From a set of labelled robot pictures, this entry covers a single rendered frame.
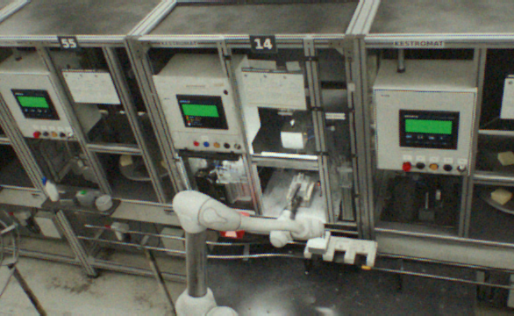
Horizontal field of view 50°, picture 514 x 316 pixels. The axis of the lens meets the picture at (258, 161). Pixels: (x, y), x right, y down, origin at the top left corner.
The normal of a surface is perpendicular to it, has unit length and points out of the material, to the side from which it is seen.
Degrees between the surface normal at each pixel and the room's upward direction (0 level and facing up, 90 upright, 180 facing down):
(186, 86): 90
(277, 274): 0
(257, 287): 0
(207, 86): 90
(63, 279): 0
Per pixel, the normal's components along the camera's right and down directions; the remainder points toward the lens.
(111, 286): -0.16, -0.78
